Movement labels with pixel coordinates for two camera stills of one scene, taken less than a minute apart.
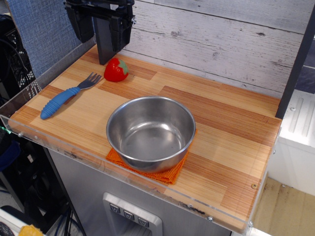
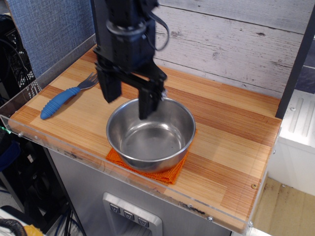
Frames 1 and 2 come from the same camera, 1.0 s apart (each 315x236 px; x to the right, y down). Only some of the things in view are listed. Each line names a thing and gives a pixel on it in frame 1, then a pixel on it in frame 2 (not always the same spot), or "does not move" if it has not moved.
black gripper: x=120 y=12 to x=133 y=50
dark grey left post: x=104 y=39 does not move
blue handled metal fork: x=57 y=102 does not move
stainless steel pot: x=151 y=134 does not move
